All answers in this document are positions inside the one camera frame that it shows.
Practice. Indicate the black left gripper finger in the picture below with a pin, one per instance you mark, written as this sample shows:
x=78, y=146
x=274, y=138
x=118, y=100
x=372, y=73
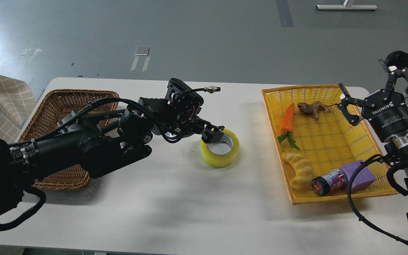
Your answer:
x=212, y=134

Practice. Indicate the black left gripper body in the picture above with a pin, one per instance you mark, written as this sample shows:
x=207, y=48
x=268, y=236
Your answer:
x=176, y=126

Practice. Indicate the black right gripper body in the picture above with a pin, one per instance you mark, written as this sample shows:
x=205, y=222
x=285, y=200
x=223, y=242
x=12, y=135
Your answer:
x=386, y=118

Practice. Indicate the yellow tape roll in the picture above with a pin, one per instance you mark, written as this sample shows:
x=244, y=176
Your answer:
x=221, y=160

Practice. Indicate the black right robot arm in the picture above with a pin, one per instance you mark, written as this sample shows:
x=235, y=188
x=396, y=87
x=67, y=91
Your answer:
x=396, y=157

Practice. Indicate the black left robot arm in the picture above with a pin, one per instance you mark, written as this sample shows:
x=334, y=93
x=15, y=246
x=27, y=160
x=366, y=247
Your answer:
x=106, y=135

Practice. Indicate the yellow plastic basket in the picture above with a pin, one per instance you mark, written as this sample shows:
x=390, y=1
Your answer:
x=327, y=143

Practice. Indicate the brown toy lion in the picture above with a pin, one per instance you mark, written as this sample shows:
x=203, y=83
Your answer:
x=314, y=108

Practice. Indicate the purple sponge block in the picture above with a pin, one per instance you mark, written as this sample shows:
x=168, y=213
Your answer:
x=362, y=181

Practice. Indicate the orange toy carrot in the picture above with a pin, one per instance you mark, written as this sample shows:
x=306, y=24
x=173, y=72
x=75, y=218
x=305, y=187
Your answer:
x=287, y=128

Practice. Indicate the small red black can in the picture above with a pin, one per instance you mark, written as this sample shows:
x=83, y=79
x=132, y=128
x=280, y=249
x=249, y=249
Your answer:
x=323, y=185

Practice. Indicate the yellow toy croissant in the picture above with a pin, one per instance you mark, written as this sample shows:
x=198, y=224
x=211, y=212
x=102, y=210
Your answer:
x=302, y=167

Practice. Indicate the brown wicker basket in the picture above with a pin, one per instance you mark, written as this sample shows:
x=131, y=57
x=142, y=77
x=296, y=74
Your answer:
x=55, y=106

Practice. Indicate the white stand base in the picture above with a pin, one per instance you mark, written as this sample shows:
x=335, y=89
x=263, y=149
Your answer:
x=347, y=5

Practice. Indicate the beige checkered cloth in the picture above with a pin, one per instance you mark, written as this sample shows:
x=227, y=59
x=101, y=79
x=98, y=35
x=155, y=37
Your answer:
x=16, y=105

